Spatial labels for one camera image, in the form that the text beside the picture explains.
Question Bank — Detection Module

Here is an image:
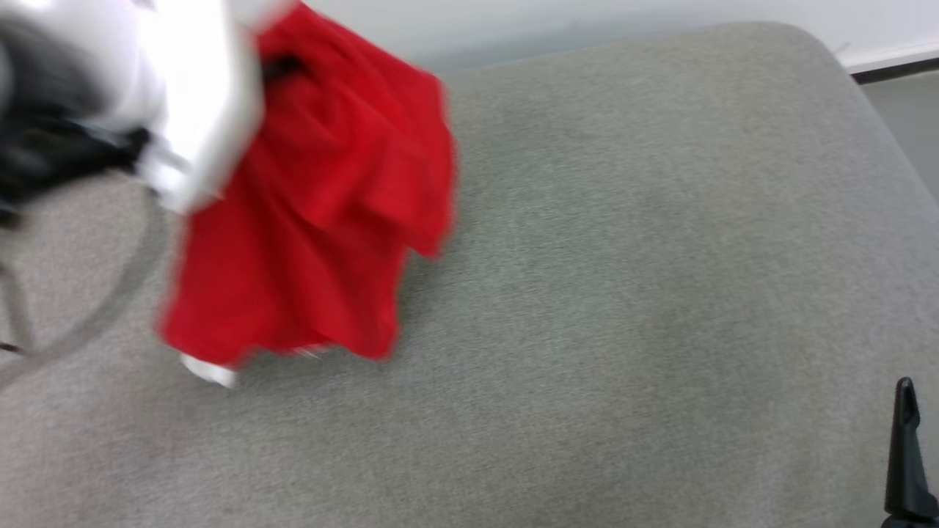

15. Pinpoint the red white basketball jersey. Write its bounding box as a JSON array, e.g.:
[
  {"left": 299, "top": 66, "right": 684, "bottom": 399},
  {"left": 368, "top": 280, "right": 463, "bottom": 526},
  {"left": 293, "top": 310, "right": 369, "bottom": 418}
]
[{"left": 156, "top": 0, "right": 459, "bottom": 389}]

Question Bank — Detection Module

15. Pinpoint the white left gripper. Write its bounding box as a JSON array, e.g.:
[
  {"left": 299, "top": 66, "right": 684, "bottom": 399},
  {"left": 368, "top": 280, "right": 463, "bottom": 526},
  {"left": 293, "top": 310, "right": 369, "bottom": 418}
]
[{"left": 136, "top": 0, "right": 310, "bottom": 215}]

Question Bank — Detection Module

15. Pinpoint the white wall baseboard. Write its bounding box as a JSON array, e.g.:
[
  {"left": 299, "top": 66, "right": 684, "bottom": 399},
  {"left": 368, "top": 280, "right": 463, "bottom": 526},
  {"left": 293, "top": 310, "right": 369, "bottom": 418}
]
[{"left": 842, "top": 40, "right": 939, "bottom": 86}]

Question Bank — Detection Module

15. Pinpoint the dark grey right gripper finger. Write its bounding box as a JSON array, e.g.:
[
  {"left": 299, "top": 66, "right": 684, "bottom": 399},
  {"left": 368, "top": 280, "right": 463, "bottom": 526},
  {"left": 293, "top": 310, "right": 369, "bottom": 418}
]
[{"left": 883, "top": 377, "right": 939, "bottom": 528}]

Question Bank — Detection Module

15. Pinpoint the grey fabric sofa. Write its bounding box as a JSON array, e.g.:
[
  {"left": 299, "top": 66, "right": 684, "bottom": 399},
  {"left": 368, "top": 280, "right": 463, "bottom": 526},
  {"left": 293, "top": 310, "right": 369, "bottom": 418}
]
[{"left": 0, "top": 21, "right": 939, "bottom": 528}]

